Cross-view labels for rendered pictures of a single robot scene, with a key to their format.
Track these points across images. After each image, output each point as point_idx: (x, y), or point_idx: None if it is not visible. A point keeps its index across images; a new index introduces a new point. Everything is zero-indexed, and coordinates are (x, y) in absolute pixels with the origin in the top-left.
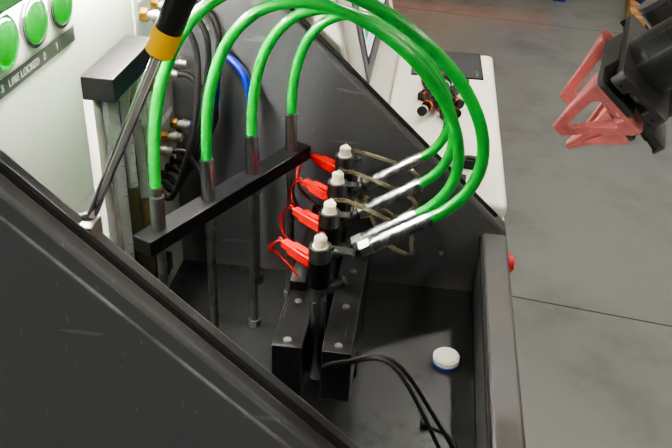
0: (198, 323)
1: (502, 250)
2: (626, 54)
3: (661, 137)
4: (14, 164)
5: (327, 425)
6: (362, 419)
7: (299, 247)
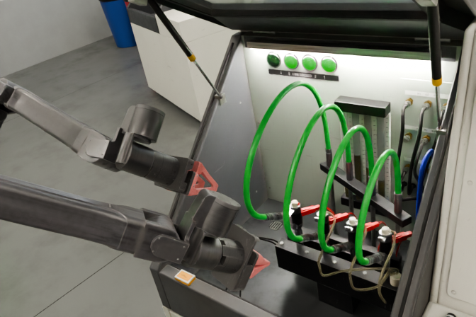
0: (201, 129)
1: None
2: (171, 156)
3: (218, 274)
4: (224, 75)
5: None
6: (290, 294)
7: (307, 206)
